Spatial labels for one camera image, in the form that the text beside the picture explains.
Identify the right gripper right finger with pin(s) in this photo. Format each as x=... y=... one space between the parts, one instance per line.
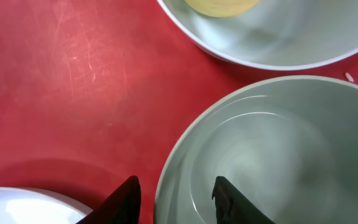
x=232 y=207

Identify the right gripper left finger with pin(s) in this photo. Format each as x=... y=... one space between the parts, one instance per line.
x=121 y=207

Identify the light blue plate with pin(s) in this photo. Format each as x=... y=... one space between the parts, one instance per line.
x=31 y=205

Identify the light blue small bowl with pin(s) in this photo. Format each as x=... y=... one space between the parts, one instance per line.
x=281 y=35

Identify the mint green bowl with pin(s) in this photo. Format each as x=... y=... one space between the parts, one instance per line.
x=288 y=144

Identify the yellow plastic cup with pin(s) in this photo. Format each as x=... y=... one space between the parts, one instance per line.
x=221 y=8

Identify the red serving tray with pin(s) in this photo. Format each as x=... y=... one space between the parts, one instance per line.
x=92 y=92

